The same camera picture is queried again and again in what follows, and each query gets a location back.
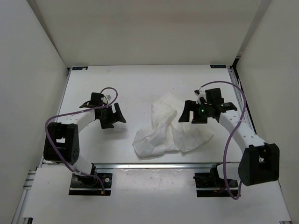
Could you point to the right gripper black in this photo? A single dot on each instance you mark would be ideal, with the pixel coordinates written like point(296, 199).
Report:
point(192, 106)

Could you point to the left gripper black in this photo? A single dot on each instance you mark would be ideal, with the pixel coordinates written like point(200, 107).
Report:
point(114, 117)

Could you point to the white pleated skirt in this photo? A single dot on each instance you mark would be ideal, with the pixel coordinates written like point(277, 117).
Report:
point(167, 135)

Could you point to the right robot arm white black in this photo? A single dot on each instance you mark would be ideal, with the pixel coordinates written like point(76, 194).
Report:
point(260, 160)

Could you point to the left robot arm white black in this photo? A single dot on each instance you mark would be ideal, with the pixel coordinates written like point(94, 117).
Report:
point(65, 136)

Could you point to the right blue corner label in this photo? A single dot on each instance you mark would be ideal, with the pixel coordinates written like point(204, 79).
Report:
point(216, 66)

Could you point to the blue corner label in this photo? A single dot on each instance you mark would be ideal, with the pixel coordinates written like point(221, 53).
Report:
point(80, 68)
point(216, 66)

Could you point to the left blue corner label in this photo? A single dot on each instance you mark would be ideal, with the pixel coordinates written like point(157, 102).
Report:
point(80, 68)

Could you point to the white front cover board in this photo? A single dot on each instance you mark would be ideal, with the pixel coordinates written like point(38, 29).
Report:
point(149, 196)

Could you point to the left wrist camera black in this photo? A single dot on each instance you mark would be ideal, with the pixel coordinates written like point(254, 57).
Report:
point(96, 100)

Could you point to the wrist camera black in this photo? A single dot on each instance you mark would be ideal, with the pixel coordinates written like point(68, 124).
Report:
point(96, 100)
point(215, 99)

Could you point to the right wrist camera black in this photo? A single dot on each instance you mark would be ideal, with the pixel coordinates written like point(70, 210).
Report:
point(215, 99)

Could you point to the front aluminium rail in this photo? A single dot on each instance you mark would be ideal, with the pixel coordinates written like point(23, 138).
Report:
point(153, 165)

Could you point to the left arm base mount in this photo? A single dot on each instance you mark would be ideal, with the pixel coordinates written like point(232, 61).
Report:
point(86, 186)

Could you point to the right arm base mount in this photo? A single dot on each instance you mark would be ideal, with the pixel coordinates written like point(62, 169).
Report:
point(209, 181)

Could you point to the left aluminium frame rail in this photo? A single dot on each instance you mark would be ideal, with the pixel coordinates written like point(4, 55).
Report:
point(18, 215)

